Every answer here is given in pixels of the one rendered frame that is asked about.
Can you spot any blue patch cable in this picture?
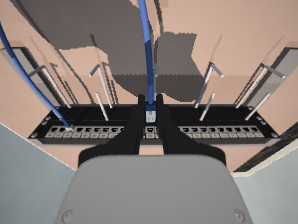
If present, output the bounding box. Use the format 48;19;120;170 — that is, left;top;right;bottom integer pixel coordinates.
0;0;153;122

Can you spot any black patch panel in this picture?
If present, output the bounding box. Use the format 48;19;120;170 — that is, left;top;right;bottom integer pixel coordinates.
0;47;298;148

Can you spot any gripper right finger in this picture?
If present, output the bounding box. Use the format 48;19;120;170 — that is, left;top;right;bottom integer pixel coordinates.
156;94;227;167

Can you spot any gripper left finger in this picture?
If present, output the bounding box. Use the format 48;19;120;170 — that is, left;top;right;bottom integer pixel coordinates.
78;94;146;168

